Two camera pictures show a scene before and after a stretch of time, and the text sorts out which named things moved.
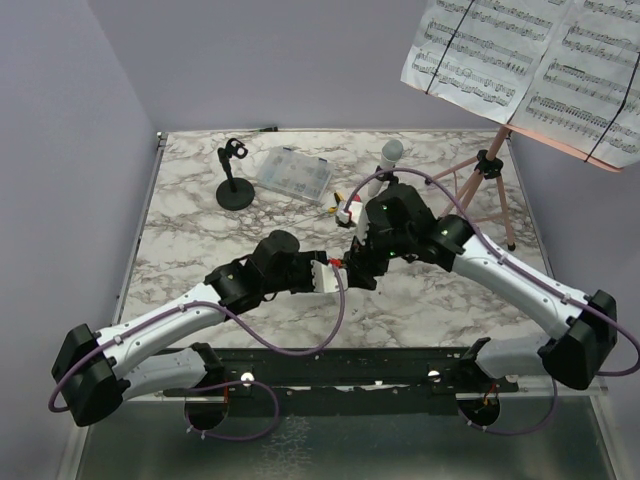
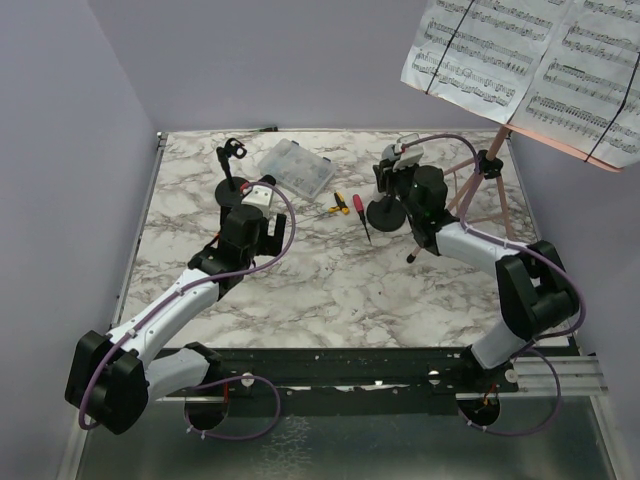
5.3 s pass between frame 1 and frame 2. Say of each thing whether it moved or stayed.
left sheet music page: stayed
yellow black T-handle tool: stayed
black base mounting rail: stayed
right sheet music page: stayed
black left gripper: moved
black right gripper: moved
